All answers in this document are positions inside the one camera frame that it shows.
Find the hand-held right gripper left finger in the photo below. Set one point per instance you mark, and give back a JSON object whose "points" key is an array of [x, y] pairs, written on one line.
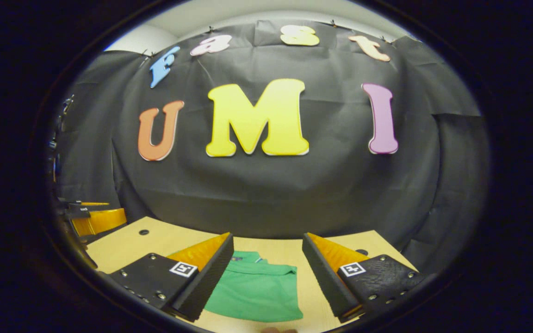
{"points": [[211, 282]]}

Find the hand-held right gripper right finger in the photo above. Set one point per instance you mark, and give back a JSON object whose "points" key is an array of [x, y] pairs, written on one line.
{"points": [[325, 282]]}

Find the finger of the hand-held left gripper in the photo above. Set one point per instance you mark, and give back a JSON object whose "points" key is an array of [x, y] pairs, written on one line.
{"points": [[79, 212], [104, 221]]}

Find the green T-shirt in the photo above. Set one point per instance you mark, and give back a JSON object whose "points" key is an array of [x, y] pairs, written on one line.
{"points": [[257, 291]]}

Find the black backdrop cloth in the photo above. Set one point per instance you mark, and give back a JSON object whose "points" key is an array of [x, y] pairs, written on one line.
{"points": [[271, 194]]}

